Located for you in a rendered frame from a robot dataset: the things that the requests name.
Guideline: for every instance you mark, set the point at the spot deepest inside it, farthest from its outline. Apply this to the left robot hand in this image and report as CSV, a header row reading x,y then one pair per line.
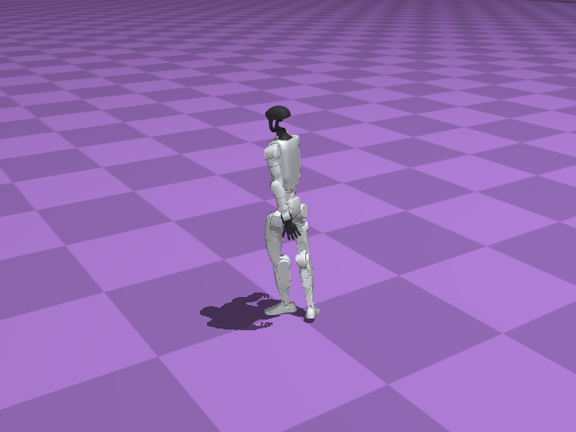
x,y
290,228

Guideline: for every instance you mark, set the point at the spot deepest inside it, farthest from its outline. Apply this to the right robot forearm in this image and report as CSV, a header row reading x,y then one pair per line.
x,y
294,188

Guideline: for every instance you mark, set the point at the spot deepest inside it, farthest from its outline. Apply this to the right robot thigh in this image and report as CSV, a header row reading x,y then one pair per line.
x,y
303,240

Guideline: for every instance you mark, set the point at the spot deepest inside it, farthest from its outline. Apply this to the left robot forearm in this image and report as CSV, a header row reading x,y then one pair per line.
x,y
279,195

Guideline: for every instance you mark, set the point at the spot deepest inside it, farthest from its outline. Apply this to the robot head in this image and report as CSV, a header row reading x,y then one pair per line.
x,y
278,113

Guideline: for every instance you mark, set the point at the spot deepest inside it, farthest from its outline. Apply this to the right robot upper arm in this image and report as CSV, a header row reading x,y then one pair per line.
x,y
298,139

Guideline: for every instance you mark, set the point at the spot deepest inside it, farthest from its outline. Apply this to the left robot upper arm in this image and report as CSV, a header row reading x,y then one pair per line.
x,y
272,154

